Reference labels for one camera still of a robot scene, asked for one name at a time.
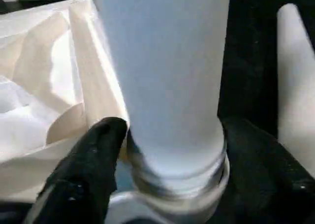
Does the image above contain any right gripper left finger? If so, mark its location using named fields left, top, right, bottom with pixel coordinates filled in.
left=24, top=117, right=130, bottom=224

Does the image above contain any white plastic table top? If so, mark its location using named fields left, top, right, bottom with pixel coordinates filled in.
left=0, top=0, right=232, bottom=224

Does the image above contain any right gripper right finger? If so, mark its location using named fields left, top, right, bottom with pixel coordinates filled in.
left=215, top=116, right=315, bottom=224

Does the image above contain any black work mat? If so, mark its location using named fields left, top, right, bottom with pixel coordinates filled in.
left=0, top=0, right=315, bottom=224

